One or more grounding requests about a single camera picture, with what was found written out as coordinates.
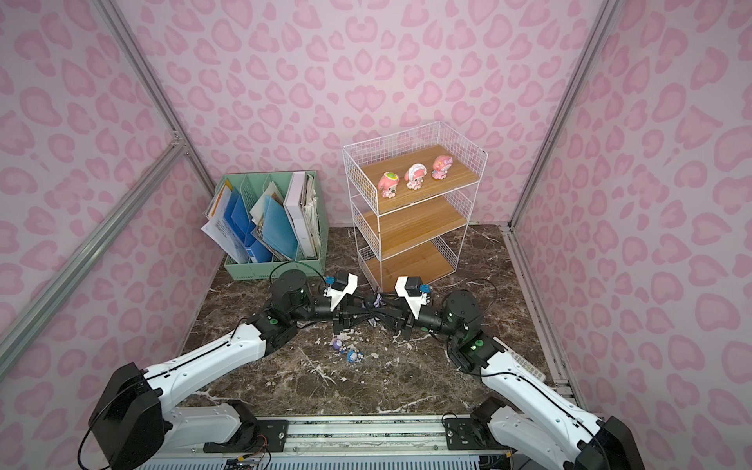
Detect green hat pink figurine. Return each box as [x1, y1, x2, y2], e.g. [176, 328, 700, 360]
[377, 172, 400, 199]

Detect white hood My Melody figurine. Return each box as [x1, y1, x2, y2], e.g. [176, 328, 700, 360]
[405, 163, 427, 190]

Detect pink bow My Melody figurine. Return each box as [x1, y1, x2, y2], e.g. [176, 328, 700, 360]
[432, 155, 454, 180]

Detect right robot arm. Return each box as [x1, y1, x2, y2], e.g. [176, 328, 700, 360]
[362, 289, 644, 469]

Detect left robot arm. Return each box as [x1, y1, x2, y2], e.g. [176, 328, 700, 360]
[86, 269, 382, 469]

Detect blue Doraemon figurine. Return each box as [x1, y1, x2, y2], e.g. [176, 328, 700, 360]
[347, 350, 364, 363]

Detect papers and folders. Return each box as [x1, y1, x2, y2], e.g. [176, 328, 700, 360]
[201, 171, 323, 264]

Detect mint green file organizer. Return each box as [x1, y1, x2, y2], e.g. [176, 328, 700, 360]
[202, 168, 330, 282]

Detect white calculator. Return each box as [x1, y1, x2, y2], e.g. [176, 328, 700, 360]
[506, 348, 546, 382]

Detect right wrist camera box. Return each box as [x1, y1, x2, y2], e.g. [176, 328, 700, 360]
[395, 276, 431, 319]

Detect white wire wooden shelf rack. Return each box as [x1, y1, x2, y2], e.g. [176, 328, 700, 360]
[342, 121, 488, 291]

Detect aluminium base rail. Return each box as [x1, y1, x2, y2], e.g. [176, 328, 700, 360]
[141, 412, 534, 469]

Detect aluminium frame profile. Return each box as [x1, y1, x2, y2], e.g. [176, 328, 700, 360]
[1, 1, 213, 378]

